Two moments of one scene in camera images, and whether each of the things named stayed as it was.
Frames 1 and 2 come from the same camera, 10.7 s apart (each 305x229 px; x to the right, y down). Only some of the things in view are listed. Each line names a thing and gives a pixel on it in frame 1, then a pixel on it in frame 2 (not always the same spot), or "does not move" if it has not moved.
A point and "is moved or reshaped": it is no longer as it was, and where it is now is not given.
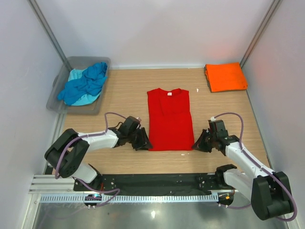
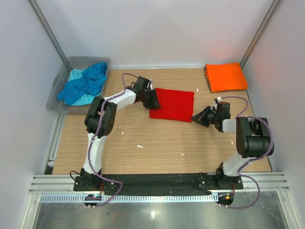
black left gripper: x=144 y=143 -> x=153 y=103
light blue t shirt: x=89 y=98 does not move
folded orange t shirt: x=225 y=77 does not move
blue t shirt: x=91 y=84 does not move
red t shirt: x=170 y=125 is moved or reshaped
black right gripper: x=199 y=144 -> x=201 y=118
